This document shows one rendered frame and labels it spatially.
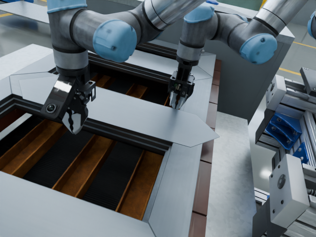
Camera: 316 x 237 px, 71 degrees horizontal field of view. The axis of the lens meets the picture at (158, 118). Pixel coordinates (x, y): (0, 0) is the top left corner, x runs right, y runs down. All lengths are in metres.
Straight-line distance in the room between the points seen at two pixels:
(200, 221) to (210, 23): 0.51
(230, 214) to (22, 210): 0.59
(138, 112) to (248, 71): 0.93
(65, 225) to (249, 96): 1.36
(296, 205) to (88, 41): 0.50
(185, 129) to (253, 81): 0.90
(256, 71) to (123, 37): 1.20
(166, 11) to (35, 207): 0.48
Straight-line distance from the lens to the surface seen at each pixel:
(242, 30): 0.64
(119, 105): 0.80
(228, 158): 0.99
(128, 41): 0.45
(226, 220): 0.81
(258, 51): 0.60
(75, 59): 0.54
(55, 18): 0.52
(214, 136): 0.77
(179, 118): 0.79
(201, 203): 0.63
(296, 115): 0.98
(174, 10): 0.49
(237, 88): 1.58
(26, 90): 0.90
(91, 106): 0.79
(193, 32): 0.66
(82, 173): 0.82
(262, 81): 1.57
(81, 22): 0.47
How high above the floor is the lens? 1.33
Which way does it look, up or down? 37 degrees down
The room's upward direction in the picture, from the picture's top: 12 degrees clockwise
